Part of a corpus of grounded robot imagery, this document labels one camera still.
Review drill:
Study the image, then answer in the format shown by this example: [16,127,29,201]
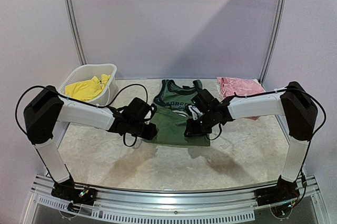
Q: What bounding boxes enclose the green sleeveless shirt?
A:
[147,79,210,147]

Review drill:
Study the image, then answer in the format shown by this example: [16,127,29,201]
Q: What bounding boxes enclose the yellow garment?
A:
[64,74,111,101]

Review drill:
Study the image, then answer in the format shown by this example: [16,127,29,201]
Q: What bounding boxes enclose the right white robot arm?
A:
[184,82,318,201]

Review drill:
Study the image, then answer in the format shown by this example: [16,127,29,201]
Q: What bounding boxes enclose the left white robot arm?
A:
[23,86,157,200]

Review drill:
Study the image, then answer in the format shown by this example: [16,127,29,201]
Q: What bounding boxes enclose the white plastic laundry basket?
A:
[58,64,118,106]

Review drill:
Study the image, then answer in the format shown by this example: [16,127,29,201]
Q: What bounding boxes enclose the pink folded shorts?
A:
[216,76,266,121]

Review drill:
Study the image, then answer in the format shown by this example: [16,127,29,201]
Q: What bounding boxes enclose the white folded garment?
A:
[252,79,262,84]

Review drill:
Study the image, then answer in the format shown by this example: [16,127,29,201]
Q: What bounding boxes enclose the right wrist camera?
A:
[188,89,220,120]

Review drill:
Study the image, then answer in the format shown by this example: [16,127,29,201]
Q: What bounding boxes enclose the aluminium front rail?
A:
[23,175,329,223]

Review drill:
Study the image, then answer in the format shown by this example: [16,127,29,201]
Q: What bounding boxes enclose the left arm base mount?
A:
[51,177,97,213]

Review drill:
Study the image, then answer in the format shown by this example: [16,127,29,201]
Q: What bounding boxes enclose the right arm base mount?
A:
[254,173,307,219]

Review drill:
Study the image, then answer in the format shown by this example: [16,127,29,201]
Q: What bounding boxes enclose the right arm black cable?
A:
[207,89,327,209]

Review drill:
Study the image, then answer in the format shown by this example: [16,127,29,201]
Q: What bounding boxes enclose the left aluminium corner post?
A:
[64,0,87,65]

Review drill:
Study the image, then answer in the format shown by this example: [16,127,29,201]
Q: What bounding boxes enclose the aluminium corner post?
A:
[259,0,285,85]
[64,0,87,65]

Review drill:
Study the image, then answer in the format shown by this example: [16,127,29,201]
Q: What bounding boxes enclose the right aluminium corner post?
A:
[259,0,285,85]

